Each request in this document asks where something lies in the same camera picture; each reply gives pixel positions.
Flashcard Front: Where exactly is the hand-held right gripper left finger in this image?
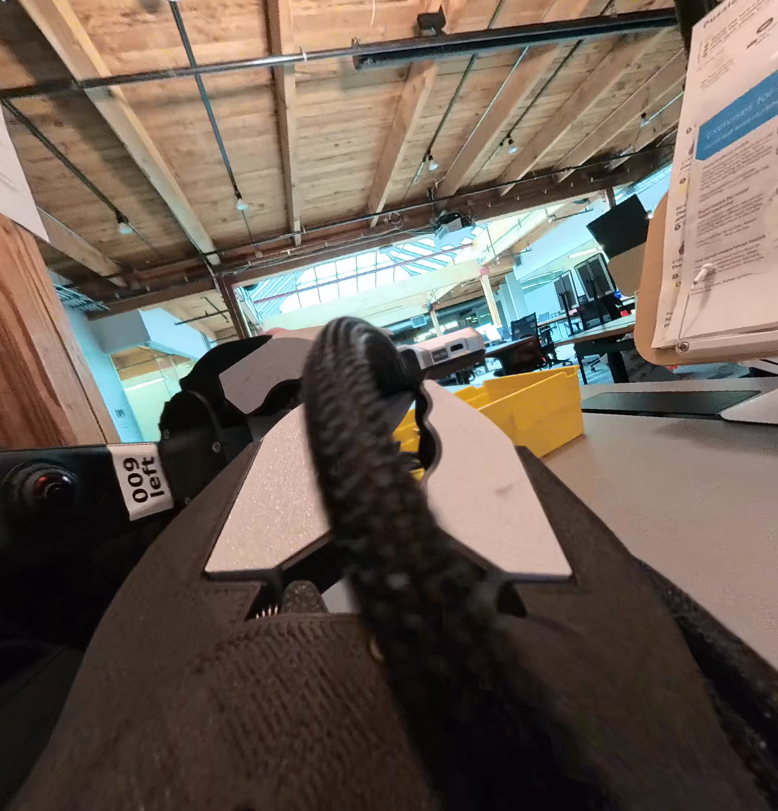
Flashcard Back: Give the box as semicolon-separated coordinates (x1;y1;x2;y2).
204;405;340;587

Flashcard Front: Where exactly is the white paper notice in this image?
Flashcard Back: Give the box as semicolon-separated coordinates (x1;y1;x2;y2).
0;68;50;243

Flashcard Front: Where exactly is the wooden pillar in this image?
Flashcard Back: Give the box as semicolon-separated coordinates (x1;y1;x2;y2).
0;203;122;452

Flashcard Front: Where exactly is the person's black hoodie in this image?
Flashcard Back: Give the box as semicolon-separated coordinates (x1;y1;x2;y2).
0;564;149;811

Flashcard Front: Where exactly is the dark grey braided-cable hub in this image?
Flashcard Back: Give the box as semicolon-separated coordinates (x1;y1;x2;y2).
302;315;624;811

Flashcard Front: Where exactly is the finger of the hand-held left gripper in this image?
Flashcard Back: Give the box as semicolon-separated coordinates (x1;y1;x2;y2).
219;336;317;416

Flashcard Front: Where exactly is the black ceiling track rail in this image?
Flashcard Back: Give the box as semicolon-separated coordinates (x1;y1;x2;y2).
352;8;679;71

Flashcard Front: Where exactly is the dark desk divider strip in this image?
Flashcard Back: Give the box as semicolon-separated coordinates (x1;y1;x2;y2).
581;389;762;420

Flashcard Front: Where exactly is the brown background desk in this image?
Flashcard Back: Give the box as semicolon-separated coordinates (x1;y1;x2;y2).
550;313;637;381

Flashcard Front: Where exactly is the yellow storage bin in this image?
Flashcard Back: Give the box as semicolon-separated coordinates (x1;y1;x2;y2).
392;365;585;475

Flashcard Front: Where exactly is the grey desk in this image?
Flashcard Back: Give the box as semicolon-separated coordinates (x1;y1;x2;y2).
541;374;778;685

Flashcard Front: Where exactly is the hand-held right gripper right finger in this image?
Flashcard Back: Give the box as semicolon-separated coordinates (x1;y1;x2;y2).
416;379;575;582

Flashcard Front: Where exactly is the black mesh office chair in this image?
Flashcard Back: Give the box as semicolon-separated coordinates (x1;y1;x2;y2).
509;313;554;371

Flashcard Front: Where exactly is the silver stand base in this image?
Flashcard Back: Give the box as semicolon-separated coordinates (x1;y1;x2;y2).
720;379;778;427

